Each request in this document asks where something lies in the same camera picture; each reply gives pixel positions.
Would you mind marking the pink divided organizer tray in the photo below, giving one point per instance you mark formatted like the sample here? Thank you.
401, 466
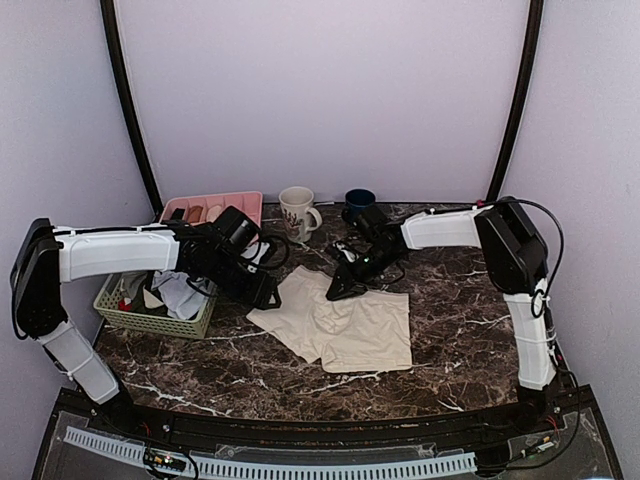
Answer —
249, 202

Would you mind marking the left black frame post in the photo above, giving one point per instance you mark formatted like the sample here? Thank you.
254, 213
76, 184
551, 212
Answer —
128, 109

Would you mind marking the white slotted cable duct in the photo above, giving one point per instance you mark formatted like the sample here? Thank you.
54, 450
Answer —
167, 463

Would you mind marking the white cloth in basket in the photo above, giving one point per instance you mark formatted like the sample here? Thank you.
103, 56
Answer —
163, 294

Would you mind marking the black frame post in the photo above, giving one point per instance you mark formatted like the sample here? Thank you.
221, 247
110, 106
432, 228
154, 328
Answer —
128, 109
521, 89

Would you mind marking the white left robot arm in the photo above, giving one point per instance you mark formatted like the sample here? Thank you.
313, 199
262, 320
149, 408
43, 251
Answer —
51, 256

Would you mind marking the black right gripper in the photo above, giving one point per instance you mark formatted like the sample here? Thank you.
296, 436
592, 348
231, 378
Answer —
354, 284

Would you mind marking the right black frame post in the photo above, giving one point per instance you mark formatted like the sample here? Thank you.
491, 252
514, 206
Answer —
521, 89

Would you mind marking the beige boxer underwear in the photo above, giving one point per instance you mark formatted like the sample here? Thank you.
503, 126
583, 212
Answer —
370, 333

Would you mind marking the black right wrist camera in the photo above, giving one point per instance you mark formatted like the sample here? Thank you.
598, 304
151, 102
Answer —
370, 222

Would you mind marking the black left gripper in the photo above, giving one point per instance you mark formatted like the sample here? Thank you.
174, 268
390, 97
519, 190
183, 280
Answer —
259, 294

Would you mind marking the brown rolled item in tray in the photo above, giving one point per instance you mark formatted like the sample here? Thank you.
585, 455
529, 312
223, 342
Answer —
194, 214

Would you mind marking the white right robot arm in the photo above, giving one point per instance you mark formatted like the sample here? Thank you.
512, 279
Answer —
515, 255

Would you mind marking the green plastic laundry basket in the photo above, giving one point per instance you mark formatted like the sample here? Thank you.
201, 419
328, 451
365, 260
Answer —
107, 303

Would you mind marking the dark blue mug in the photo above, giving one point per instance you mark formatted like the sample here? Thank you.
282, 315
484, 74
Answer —
359, 199

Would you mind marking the cream floral mug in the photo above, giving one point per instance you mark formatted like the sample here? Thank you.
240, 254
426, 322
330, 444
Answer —
301, 218

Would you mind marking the beige rolled item in tray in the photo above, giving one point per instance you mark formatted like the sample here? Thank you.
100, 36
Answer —
213, 213

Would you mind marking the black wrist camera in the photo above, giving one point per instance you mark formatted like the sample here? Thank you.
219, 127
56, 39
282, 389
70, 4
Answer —
235, 230
370, 222

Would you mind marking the black rolled item in tray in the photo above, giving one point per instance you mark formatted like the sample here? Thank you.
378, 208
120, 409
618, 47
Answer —
177, 214

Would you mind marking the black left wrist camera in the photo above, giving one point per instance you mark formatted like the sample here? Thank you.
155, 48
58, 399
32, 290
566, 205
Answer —
235, 230

